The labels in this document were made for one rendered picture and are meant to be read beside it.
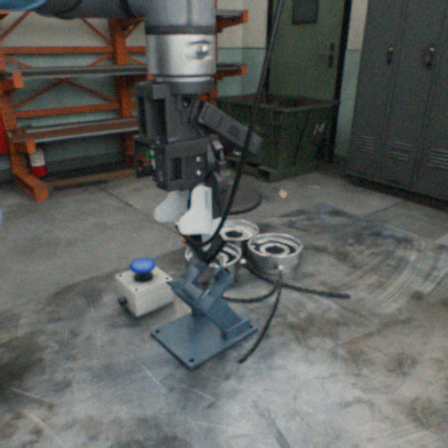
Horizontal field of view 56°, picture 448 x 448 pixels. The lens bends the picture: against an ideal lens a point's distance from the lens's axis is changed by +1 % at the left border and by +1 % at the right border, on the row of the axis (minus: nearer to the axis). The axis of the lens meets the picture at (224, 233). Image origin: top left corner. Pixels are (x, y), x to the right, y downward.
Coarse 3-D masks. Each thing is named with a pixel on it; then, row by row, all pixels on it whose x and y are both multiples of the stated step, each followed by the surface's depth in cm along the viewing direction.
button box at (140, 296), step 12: (120, 276) 70; (132, 276) 70; (156, 276) 70; (168, 276) 70; (120, 288) 70; (132, 288) 67; (144, 288) 67; (156, 288) 68; (168, 288) 69; (120, 300) 68; (132, 300) 67; (144, 300) 67; (156, 300) 68; (168, 300) 70; (144, 312) 68
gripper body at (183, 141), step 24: (144, 96) 45; (168, 96) 45; (192, 96) 47; (144, 120) 47; (168, 120) 46; (192, 120) 48; (144, 144) 50; (168, 144) 45; (192, 144) 47; (216, 144) 49; (144, 168) 50; (168, 168) 46; (192, 168) 48
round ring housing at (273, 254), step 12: (252, 240) 84; (276, 240) 86; (288, 240) 86; (252, 252) 80; (264, 252) 81; (276, 252) 85; (288, 252) 81; (300, 252) 80; (252, 264) 82; (264, 264) 78; (276, 264) 78; (288, 264) 78
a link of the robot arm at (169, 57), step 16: (160, 48) 43; (176, 48) 43; (192, 48) 43; (208, 48) 44; (160, 64) 44; (176, 64) 43; (192, 64) 43; (208, 64) 45; (160, 80) 45; (176, 80) 44; (192, 80) 45
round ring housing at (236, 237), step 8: (224, 224) 93; (232, 224) 93; (240, 224) 93; (248, 224) 92; (224, 232) 90; (232, 232) 91; (240, 232) 90; (256, 232) 87; (232, 240) 84; (240, 240) 84; (248, 240) 85; (240, 248) 85
